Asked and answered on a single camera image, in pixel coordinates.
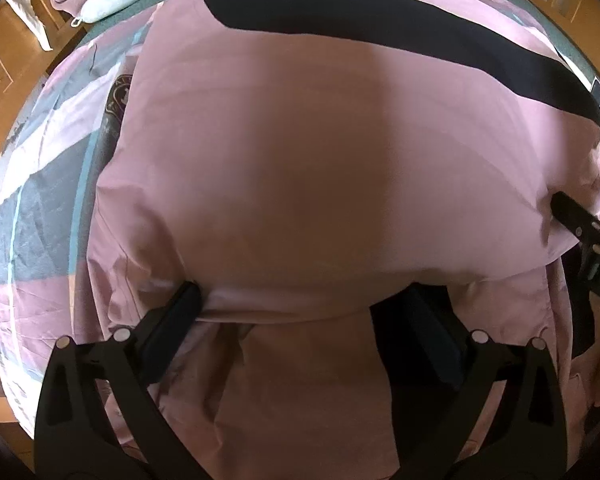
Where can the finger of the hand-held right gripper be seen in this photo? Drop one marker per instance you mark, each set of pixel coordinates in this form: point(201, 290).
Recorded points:
point(572, 212)

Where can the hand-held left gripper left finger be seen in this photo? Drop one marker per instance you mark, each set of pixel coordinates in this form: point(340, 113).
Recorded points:
point(172, 330)

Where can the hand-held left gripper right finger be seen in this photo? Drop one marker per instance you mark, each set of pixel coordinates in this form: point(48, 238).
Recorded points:
point(440, 345)

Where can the pink jacket with black stripes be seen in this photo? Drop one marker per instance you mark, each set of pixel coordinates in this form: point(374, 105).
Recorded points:
point(305, 160)

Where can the pink grey plaid bed sheet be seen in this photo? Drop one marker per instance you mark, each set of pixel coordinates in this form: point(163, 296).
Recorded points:
point(55, 135)

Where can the white towel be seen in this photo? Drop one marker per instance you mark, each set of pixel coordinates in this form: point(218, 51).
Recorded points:
point(30, 10)

